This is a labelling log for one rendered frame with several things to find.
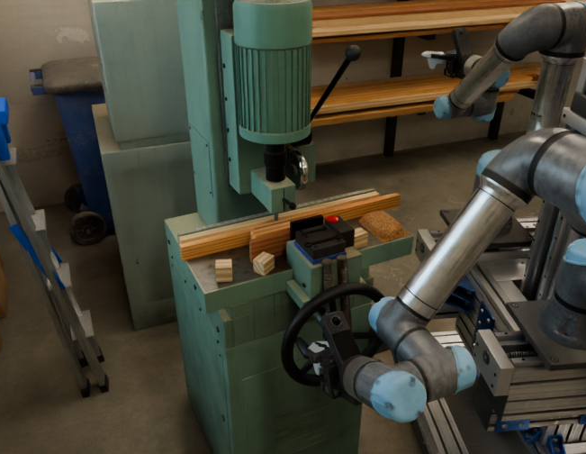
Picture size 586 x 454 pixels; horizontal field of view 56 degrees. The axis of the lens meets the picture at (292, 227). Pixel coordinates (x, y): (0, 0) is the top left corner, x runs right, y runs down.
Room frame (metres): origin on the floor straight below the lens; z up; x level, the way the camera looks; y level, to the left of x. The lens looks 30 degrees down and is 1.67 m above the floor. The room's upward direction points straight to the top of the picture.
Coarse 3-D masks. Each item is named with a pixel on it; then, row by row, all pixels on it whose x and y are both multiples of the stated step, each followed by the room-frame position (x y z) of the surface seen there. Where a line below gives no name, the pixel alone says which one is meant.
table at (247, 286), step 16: (352, 224) 1.34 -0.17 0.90; (368, 240) 1.26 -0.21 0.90; (400, 240) 1.26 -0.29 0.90; (208, 256) 1.18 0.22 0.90; (224, 256) 1.18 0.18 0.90; (240, 256) 1.18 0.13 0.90; (368, 256) 1.22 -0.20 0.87; (384, 256) 1.24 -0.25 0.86; (400, 256) 1.27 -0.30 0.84; (192, 272) 1.11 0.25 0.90; (208, 272) 1.11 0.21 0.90; (240, 272) 1.11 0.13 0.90; (272, 272) 1.11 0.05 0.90; (288, 272) 1.12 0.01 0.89; (208, 288) 1.04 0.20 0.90; (224, 288) 1.04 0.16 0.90; (240, 288) 1.06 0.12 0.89; (256, 288) 1.08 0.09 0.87; (272, 288) 1.10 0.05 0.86; (288, 288) 1.10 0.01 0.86; (208, 304) 1.02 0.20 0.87; (224, 304) 1.04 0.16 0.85
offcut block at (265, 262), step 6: (264, 252) 1.14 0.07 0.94; (258, 258) 1.12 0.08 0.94; (264, 258) 1.12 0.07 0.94; (270, 258) 1.12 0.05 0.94; (258, 264) 1.10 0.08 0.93; (264, 264) 1.09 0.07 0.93; (270, 264) 1.11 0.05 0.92; (258, 270) 1.10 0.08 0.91; (264, 270) 1.09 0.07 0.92; (270, 270) 1.11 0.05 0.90
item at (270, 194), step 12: (264, 168) 1.35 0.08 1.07; (252, 180) 1.33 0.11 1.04; (264, 180) 1.28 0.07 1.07; (288, 180) 1.28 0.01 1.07; (252, 192) 1.34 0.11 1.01; (264, 192) 1.26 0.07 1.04; (276, 192) 1.23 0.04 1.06; (288, 192) 1.24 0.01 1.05; (264, 204) 1.27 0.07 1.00; (276, 204) 1.23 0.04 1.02
